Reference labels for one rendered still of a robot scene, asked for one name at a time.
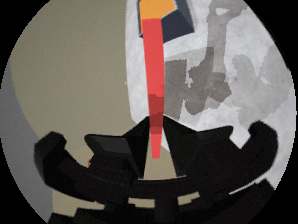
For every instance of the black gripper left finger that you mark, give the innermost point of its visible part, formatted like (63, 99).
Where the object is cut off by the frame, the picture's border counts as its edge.
(133, 145)

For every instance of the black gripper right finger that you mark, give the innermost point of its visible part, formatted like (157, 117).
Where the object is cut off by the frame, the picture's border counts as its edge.
(185, 143)

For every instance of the red square lid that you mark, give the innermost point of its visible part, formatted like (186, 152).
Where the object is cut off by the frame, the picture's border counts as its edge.
(154, 67)

